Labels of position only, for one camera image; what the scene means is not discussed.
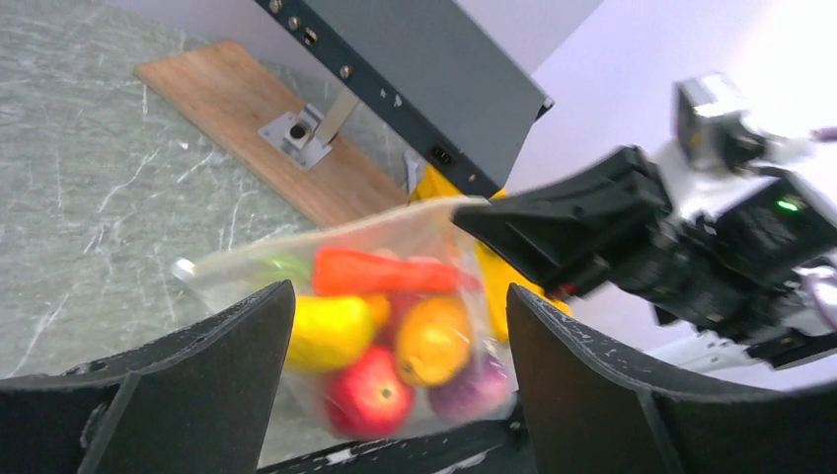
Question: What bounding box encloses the orange toy fruit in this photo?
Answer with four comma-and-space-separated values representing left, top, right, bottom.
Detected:
395, 296, 473, 387

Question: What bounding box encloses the wooden board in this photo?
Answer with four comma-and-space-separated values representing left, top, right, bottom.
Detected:
133, 40, 408, 227

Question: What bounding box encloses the yellow plastic tray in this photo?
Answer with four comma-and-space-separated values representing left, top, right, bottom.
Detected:
410, 165, 545, 344

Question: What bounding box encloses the orange toy carrot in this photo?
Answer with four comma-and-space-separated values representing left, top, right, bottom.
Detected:
247, 247, 483, 296

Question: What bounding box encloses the purple toy onion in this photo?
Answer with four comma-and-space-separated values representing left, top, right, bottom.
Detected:
428, 353, 512, 423

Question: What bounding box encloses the metal mounting bracket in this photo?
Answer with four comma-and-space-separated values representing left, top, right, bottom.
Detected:
259, 89, 360, 171

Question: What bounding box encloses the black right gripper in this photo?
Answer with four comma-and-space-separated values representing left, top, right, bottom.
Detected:
452, 146, 836, 341

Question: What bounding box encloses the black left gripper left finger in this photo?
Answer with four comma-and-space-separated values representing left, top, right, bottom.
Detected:
1, 282, 294, 473

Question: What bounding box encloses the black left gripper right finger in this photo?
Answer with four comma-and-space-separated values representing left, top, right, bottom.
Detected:
506, 285, 836, 473

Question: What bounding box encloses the dark grey server chassis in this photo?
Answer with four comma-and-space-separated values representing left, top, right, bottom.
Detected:
263, 0, 552, 197

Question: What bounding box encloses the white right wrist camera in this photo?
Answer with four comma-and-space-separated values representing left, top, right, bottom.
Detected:
673, 71, 812, 173

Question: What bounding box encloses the red toy apple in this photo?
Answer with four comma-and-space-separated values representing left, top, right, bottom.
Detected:
324, 345, 416, 440

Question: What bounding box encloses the silver open-end wrench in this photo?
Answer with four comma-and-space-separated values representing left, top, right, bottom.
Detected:
403, 149, 426, 195

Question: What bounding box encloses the clear dotted zip bag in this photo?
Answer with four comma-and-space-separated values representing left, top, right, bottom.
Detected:
172, 197, 517, 440

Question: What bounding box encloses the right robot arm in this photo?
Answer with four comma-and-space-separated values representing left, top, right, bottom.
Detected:
452, 144, 836, 370

